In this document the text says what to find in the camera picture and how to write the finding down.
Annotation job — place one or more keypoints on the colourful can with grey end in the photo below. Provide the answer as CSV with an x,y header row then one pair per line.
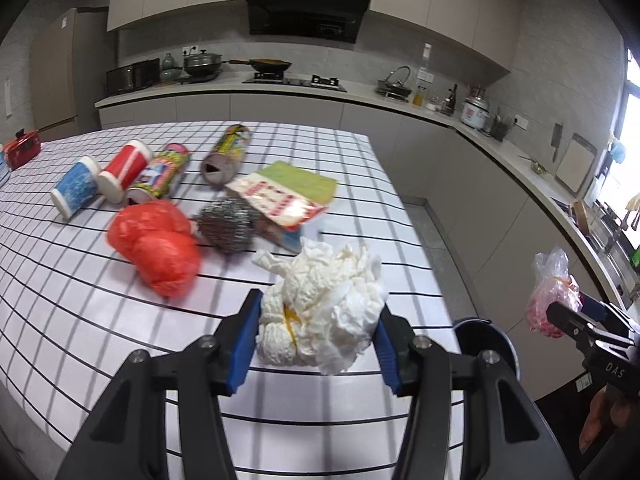
x,y
227,152

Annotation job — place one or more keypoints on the red plastic bag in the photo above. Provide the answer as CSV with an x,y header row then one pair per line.
x,y
155,250

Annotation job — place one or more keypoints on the person's right hand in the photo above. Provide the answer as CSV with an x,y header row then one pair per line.
x,y
602,420

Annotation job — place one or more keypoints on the grey pot with lid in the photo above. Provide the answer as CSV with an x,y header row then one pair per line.
x,y
202,62

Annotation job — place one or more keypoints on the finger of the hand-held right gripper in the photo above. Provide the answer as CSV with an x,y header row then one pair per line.
x,y
570,317
607,312

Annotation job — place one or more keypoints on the black countertop oven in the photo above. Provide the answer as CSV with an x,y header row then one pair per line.
x,y
130,77

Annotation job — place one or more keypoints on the black utensil holder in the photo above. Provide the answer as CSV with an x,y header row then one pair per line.
x,y
499,130

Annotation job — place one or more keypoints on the colourful can with red print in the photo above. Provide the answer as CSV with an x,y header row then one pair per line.
x,y
160,172

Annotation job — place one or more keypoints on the green ceramic jar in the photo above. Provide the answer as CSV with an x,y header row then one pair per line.
x,y
169,70

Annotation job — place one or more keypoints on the white checked tablecloth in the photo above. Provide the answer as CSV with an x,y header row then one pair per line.
x,y
75,285

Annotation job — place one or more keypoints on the blue paper cup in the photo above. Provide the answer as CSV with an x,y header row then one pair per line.
x,y
75,187

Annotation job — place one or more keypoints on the yellow oil bottle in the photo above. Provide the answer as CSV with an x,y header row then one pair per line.
x,y
420,97

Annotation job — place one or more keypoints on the green sponge package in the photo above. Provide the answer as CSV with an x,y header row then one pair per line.
x,y
295,185

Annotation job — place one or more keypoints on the beige refrigerator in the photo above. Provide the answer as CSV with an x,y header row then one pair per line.
x,y
60,80

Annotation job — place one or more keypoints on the black range hood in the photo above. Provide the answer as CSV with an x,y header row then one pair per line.
x,y
305,10

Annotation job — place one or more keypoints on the black gas stove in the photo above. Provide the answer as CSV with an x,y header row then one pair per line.
x,y
295,81

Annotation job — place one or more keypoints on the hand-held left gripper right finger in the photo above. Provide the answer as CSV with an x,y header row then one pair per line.
x,y
387,357

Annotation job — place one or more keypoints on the steel kettle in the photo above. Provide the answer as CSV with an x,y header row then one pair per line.
x,y
395,87

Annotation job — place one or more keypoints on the kitchen cleaver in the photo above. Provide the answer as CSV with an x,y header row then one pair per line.
x,y
556,142

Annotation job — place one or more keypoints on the white rice cooker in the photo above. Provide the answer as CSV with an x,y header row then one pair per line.
x,y
474,115

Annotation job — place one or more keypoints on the red paper cup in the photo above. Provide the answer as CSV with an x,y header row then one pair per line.
x,y
125,165

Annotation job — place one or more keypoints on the black trash bin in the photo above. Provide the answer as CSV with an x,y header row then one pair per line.
x,y
475,342

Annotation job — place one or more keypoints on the white plastic bag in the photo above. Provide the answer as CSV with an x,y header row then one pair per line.
x,y
325,305

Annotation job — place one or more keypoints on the clear plastic bag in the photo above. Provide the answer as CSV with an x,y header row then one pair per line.
x,y
552,290

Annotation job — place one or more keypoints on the black induction cooker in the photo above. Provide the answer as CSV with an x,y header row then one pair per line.
x,y
197,80

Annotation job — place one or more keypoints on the dark glass bottle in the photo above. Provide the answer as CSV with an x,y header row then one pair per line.
x,y
453,100

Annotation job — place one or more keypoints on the white cutting board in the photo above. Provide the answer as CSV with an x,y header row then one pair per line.
x,y
575,165

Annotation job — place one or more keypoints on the steel wool scrubber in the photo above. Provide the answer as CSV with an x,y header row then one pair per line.
x,y
225,222

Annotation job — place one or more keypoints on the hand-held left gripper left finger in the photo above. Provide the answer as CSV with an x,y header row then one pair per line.
x,y
245,342

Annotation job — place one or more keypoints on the red radio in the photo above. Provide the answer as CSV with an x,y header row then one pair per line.
x,y
22,150

